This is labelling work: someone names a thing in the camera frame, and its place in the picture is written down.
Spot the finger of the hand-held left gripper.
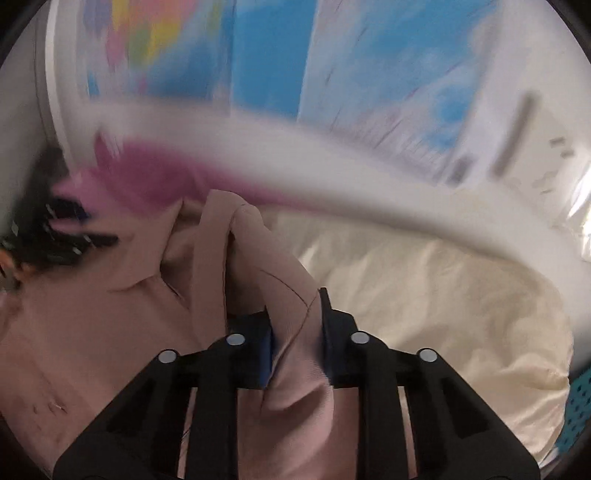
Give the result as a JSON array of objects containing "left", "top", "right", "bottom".
[
  {"left": 44, "top": 226, "right": 120, "bottom": 267},
  {"left": 46, "top": 196, "right": 92, "bottom": 222}
]

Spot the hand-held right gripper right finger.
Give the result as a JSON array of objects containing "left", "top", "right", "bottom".
[{"left": 318, "top": 287, "right": 541, "bottom": 480}]

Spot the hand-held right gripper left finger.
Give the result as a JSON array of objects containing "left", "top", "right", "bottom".
[{"left": 52, "top": 310, "right": 278, "bottom": 480}]

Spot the light pink shirt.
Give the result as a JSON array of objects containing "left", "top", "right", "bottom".
[{"left": 0, "top": 189, "right": 365, "bottom": 480}]

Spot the pink flowered bedsheet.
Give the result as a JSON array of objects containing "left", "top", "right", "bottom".
[{"left": 58, "top": 131, "right": 287, "bottom": 214}]

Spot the cream quilt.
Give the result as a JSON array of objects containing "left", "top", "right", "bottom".
[{"left": 265, "top": 210, "right": 575, "bottom": 467}]

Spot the teal perforated plastic basket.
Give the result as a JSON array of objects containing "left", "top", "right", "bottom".
[{"left": 556, "top": 367, "right": 591, "bottom": 462}]

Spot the colourful wall map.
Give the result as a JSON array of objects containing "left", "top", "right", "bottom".
[{"left": 85, "top": 0, "right": 502, "bottom": 185}]

